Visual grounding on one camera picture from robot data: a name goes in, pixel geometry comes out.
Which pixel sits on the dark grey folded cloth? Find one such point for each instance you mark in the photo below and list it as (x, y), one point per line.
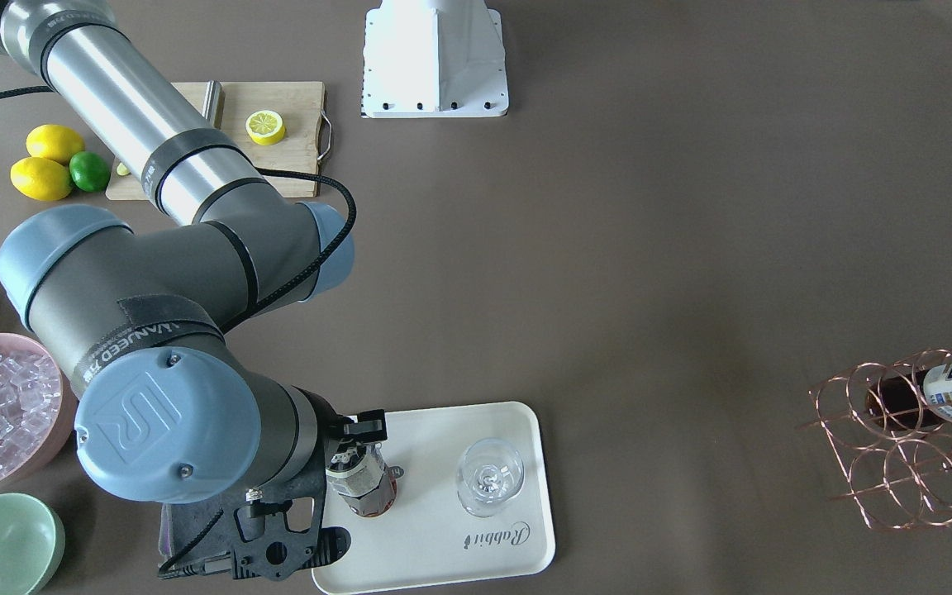
(191, 534)

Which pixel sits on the tea bottle white cap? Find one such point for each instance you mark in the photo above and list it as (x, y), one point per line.
(361, 476)

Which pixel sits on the copper wire bottle basket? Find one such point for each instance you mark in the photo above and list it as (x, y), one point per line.
(897, 480)

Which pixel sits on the cream serving tray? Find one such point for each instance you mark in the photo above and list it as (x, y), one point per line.
(427, 538)

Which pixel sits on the green bowl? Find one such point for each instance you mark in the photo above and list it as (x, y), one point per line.
(32, 541)

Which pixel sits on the pink bowl with ice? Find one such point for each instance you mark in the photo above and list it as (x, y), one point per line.
(37, 407)

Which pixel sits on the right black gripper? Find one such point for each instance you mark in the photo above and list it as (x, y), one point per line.
(325, 423)

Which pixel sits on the yellow lemon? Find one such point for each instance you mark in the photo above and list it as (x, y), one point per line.
(56, 142)
(41, 179)

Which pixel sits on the green lime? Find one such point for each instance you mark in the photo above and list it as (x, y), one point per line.
(89, 172)

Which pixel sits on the steel muddler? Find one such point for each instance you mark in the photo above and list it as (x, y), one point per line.
(212, 103)

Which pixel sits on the clear wine glass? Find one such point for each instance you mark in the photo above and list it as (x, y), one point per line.
(489, 475)

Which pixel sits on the half lemon slice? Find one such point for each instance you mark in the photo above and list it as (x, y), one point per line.
(265, 127)

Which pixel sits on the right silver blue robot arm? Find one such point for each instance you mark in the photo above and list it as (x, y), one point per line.
(166, 413)

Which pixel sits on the white pillar mount base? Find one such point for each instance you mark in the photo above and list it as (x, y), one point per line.
(434, 59)

